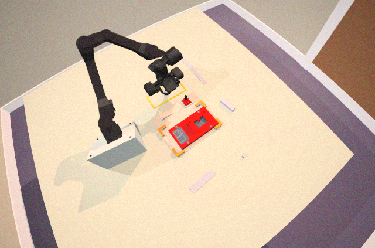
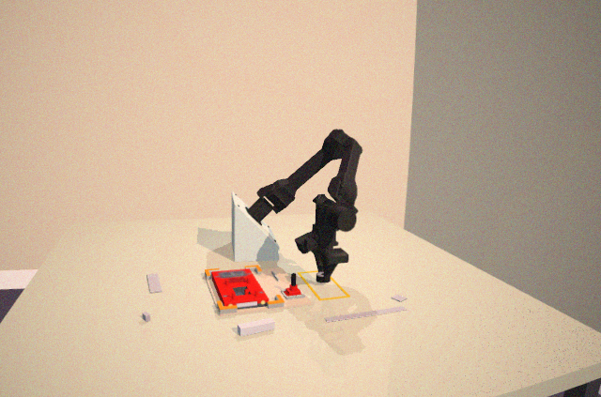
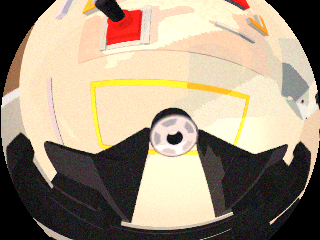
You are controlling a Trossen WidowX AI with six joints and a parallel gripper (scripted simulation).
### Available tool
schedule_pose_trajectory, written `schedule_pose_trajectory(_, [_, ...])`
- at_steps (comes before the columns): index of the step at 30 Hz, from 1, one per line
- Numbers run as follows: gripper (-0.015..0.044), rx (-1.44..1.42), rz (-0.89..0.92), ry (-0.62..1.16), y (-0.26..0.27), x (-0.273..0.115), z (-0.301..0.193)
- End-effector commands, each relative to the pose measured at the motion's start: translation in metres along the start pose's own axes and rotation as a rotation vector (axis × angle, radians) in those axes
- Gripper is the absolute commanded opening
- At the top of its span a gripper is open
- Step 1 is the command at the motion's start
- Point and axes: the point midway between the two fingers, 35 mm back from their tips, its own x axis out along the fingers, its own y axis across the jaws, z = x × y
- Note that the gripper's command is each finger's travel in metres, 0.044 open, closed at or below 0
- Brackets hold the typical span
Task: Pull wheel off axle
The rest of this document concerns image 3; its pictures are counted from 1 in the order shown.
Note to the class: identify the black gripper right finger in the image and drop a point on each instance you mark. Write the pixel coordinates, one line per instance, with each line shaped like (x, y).
(232, 171)

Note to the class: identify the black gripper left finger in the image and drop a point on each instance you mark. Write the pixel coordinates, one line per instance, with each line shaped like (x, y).
(116, 172)

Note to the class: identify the yellow rectangular outline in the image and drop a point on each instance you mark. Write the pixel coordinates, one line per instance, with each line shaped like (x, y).
(170, 83)

